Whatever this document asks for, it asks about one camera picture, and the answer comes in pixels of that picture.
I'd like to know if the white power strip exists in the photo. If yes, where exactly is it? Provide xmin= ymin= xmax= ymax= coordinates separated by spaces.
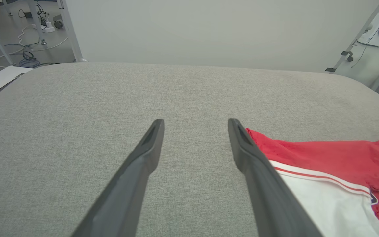
xmin=41 ymin=21 xmax=56 ymax=33

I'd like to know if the thin black cable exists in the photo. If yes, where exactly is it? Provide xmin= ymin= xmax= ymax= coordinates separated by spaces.
xmin=352 ymin=20 xmax=379 ymax=68

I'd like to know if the white cable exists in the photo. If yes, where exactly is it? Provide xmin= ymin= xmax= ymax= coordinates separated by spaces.
xmin=0 ymin=25 xmax=69 ymax=68

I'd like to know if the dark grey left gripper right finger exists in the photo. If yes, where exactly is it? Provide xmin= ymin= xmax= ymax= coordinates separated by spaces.
xmin=227 ymin=118 xmax=323 ymax=237

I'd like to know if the blue coiled cable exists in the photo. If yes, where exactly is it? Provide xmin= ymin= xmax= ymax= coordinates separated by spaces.
xmin=0 ymin=44 xmax=41 ymax=68

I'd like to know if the white slanted frame leg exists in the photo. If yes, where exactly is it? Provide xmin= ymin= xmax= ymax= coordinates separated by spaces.
xmin=325 ymin=0 xmax=379 ymax=73

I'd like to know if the red and white shirt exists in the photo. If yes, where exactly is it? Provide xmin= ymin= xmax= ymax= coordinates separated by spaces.
xmin=245 ymin=128 xmax=379 ymax=237

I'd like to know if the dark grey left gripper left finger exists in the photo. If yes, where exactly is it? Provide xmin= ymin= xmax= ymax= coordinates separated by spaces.
xmin=71 ymin=119 xmax=165 ymax=237

